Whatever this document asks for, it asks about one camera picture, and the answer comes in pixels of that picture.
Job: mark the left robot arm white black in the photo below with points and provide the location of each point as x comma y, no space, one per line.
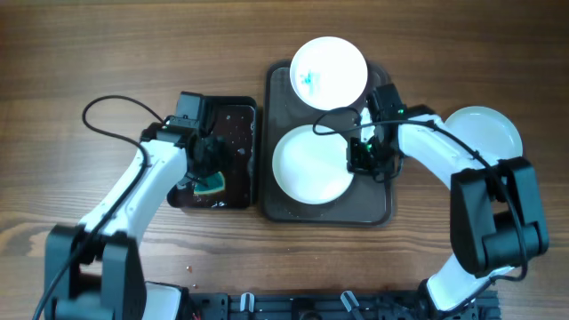
93,270

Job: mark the large brown serving tray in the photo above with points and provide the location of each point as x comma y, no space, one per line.
367,202

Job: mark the green yellow sponge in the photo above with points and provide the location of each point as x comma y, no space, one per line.
211,185

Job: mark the white plate top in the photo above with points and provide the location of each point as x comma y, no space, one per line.
328,72

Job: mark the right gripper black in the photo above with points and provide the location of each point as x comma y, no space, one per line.
357,164

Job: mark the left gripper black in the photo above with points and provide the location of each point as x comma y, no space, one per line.
221,156

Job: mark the black water basin tray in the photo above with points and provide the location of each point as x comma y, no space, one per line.
237,125

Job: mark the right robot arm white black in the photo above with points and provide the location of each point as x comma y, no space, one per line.
497,222

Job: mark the white plate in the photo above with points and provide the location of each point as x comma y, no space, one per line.
486,130
310,168
328,72

